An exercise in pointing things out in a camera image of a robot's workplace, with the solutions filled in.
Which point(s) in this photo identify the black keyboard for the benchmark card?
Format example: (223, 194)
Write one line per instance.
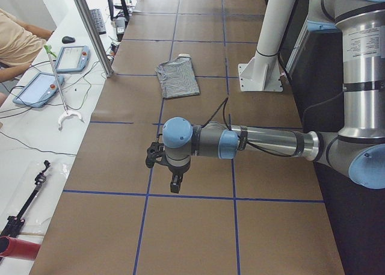
(97, 19)

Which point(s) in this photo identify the black tripod stick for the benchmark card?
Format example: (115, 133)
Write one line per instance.
(16, 222)

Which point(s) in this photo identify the red fire extinguisher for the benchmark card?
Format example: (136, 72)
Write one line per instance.
(18, 249)

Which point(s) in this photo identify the brown table cover mat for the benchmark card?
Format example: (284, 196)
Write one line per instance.
(256, 214)

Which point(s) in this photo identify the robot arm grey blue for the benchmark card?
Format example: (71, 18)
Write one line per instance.
(356, 150)

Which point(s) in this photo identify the navy white striped polo shirt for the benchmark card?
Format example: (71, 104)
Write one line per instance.
(177, 77)

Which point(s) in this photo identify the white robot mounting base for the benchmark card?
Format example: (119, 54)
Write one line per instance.
(262, 72)

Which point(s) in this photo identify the blue teach pendant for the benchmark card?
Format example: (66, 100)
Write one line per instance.
(72, 59)
(38, 91)

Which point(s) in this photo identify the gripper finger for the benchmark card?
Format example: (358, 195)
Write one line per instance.
(174, 184)
(179, 182)

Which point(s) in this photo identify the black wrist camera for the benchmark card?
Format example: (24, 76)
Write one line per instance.
(156, 153)

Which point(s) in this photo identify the blue teach pendant near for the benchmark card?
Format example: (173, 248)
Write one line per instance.
(38, 91)

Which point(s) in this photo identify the person in beige shirt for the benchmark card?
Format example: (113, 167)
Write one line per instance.
(20, 44)

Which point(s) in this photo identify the black computer mouse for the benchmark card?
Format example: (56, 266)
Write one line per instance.
(68, 39)

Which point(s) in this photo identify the blue teach pendant far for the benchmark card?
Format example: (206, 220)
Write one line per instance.
(72, 59)

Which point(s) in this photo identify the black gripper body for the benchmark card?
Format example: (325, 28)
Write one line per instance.
(177, 171)

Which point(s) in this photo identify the aluminium extrusion post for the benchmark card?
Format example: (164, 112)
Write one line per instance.
(93, 34)

